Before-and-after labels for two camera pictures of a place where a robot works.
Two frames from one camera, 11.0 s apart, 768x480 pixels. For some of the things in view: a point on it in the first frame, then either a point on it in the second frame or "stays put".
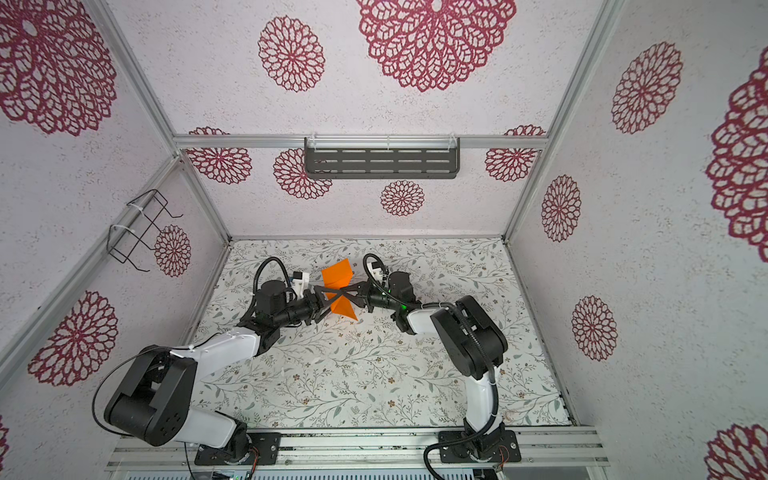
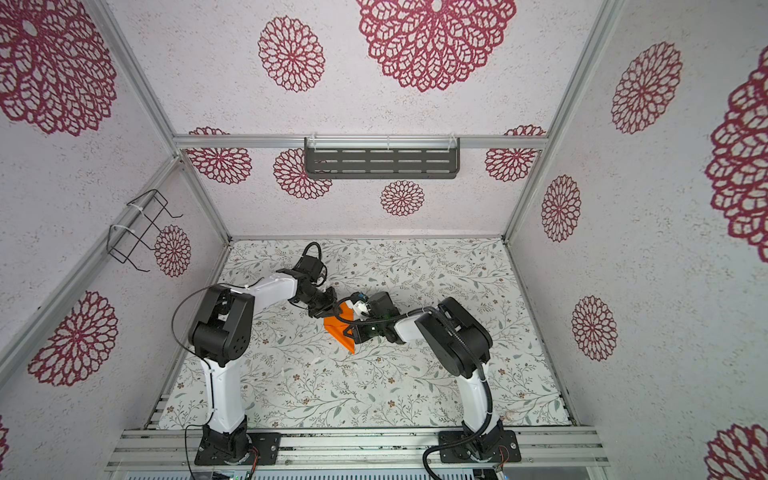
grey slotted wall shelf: [382, 158] stays put
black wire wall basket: [134, 224] stays put
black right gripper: [365, 289] → [359, 334]
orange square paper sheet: [335, 277] → [336, 327]
